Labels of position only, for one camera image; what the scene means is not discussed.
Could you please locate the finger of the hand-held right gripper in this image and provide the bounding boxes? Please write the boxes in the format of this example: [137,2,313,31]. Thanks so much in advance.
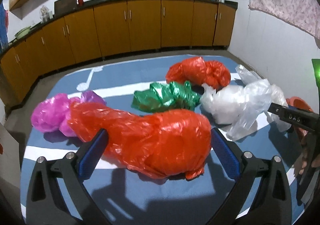
[268,102,288,119]

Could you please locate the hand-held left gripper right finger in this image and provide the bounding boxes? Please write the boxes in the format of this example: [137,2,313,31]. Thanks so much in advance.
[209,127,293,225]

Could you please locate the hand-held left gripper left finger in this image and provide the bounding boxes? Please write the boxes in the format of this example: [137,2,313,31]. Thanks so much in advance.
[25,129,110,225]

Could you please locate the red plastic basket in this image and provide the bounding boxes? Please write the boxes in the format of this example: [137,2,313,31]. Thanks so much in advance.
[286,97,314,113]

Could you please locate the white plastic bag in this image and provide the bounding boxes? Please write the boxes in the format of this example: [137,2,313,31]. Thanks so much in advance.
[199,79,292,142]

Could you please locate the clear plastic bag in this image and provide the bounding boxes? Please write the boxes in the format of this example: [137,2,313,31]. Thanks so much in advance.
[234,64,262,86]

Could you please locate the magenta plastic bag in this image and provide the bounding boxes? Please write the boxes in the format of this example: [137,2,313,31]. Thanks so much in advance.
[31,90,107,138]

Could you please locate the large red plastic bag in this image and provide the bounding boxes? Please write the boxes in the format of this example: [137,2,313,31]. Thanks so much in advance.
[67,102,212,181]

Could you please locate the shiny green plastic bag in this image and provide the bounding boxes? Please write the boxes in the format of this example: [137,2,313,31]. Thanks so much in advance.
[133,81,202,112]

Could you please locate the person's right hand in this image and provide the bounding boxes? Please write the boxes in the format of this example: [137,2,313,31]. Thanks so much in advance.
[294,127,312,178]

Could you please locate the white panel with flower decal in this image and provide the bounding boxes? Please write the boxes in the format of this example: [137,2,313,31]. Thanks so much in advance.
[0,121,25,185]

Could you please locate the blue striped music note tablecloth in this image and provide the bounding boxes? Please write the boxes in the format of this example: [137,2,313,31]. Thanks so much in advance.
[20,54,307,225]

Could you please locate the wooden lower kitchen cabinets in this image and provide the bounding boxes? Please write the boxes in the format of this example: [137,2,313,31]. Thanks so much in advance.
[0,0,237,106]

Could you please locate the green basin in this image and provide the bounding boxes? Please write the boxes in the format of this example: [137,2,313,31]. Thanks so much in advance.
[14,26,32,39]

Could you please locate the glass jar with plastic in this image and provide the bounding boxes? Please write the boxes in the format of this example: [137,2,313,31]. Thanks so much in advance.
[40,5,53,23]

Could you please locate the dark wooden cutting board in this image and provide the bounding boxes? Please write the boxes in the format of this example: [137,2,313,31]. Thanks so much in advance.
[54,0,77,14]

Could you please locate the blue hanging cloth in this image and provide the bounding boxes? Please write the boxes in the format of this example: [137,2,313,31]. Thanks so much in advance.
[0,3,8,51]

